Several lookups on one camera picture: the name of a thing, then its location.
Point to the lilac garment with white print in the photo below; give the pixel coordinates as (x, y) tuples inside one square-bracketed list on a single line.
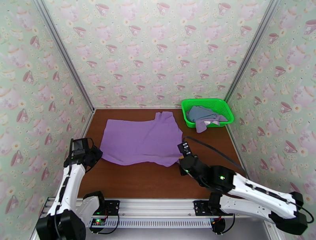
[(201, 127)]

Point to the purple T-shirt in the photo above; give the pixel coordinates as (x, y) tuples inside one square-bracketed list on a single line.
[(140, 140)]

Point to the grey-blue tank top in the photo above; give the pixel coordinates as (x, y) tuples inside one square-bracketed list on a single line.
[(202, 112)]

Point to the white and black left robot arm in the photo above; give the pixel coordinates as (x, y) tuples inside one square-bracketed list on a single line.
[(70, 187)]

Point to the green plastic laundry basket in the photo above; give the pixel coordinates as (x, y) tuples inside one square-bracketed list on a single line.
[(187, 118)]

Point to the black round controller housing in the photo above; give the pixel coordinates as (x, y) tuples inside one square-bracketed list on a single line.
[(218, 225)]

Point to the controller board with green light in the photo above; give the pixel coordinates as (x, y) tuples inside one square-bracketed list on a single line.
[(98, 222)]

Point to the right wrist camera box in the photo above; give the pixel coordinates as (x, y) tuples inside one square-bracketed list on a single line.
[(184, 148)]

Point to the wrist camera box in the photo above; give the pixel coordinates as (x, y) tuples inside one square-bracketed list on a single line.
[(79, 146), (184, 148)]

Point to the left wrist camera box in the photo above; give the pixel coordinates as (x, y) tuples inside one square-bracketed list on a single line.
[(79, 146)]

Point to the aluminium side rail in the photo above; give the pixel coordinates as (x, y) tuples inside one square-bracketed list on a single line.
[(237, 148), (87, 125)]

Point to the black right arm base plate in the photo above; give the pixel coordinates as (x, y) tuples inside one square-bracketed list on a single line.
[(201, 208)]

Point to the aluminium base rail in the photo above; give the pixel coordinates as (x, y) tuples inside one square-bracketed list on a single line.
[(158, 206)]

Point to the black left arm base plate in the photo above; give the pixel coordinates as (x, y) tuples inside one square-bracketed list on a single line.
[(112, 207)]

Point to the aluminium corner post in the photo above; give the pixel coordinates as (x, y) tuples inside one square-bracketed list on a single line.
[(64, 54), (251, 49)]

